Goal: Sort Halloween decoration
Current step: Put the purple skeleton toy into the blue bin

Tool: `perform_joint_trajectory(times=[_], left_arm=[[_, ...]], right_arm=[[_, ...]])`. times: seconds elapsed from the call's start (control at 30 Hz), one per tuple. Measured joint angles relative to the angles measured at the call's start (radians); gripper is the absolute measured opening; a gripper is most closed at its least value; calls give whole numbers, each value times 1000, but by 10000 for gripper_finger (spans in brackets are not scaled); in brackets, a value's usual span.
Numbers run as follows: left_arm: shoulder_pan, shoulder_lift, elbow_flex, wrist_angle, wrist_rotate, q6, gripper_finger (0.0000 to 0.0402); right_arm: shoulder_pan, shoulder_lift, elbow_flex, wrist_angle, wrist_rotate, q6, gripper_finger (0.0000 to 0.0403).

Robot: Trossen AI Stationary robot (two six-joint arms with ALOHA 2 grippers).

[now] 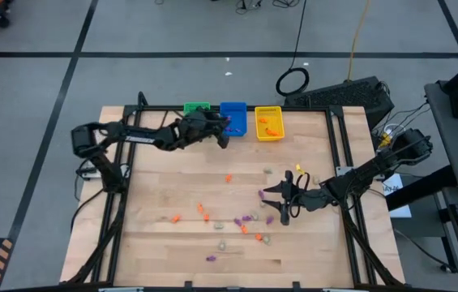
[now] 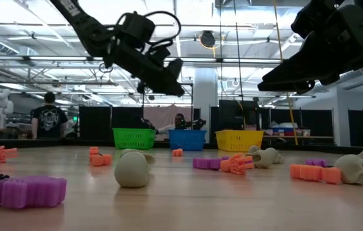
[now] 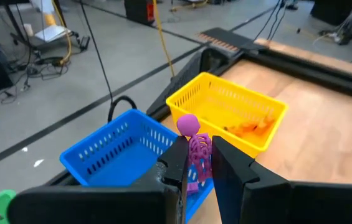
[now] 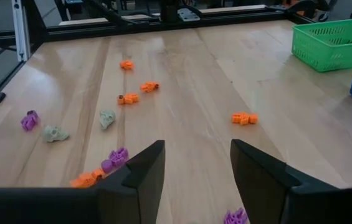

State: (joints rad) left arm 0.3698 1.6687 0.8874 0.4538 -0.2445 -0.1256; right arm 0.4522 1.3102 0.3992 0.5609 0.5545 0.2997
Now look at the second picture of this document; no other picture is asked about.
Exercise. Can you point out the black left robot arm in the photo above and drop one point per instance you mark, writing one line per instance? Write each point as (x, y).
(84, 25)

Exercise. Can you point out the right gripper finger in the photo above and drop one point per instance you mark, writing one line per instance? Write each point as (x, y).
(287, 86)
(309, 65)

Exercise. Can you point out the beige curtain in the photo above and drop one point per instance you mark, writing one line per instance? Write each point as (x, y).
(162, 115)

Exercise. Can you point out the purple skeleton toy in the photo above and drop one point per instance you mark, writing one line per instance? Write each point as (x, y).
(250, 163)
(207, 163)
(316, 162)
(30, 192)

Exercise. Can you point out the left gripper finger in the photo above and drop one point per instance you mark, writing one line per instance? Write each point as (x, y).
(171, 86)

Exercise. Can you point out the black overhead camera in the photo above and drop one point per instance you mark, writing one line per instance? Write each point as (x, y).
(207, 39)

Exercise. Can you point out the green plastic basket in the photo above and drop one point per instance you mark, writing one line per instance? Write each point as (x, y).
(134, 138)

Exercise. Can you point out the table with storage containers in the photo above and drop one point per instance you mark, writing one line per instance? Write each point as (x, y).
(284, 130)

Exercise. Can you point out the blue plastic basket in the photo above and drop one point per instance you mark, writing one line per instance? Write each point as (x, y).
(187, 140)

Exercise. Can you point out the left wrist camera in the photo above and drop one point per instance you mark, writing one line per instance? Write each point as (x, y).
(136, 29)

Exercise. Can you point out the person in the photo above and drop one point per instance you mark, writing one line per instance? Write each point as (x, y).
(179, 120)
(49, 115)

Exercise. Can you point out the black partition panel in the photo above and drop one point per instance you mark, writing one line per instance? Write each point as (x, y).
(94, 122)
(232, 112)

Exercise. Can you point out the yellow plastic basket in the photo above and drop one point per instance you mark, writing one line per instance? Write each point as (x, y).
(239, 140)

